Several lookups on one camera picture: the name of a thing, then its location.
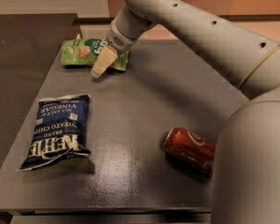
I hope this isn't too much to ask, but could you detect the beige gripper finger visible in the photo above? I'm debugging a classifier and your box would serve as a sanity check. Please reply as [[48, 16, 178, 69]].
[[91, 46, 118, 78]]

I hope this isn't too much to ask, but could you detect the green rice chip bag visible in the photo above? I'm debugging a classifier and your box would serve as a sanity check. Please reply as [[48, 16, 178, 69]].
[[61, 38, 129, 71]]

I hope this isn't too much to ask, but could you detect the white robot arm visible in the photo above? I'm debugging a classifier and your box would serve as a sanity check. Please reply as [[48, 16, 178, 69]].
[[91, 0, 280, 224]]

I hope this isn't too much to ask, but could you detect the blue kettle chips bag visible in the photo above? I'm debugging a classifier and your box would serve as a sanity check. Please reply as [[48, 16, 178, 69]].
[[20, 94, 91, 171]]

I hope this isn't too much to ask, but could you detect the red coke can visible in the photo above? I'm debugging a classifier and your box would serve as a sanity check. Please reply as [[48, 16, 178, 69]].
[[164, 128, 216, 176]]

